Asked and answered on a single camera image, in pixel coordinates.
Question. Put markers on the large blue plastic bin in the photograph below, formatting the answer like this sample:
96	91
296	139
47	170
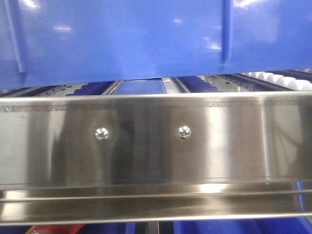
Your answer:
53	42

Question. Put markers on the white conveyor roller row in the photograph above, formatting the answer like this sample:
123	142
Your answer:
298	80

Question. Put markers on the orange red package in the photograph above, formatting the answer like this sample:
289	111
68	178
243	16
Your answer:
55	229

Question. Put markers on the right rail screw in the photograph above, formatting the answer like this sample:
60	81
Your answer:
184	132

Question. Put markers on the rail screw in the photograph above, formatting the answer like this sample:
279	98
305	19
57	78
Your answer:
184	132
101	133

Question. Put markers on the left rail screw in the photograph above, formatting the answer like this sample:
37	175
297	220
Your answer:
101	133

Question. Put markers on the stainless steel conveyor rail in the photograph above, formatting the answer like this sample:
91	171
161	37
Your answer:
249	156

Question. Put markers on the blue bin below rail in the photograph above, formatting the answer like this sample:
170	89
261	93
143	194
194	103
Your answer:
294	225

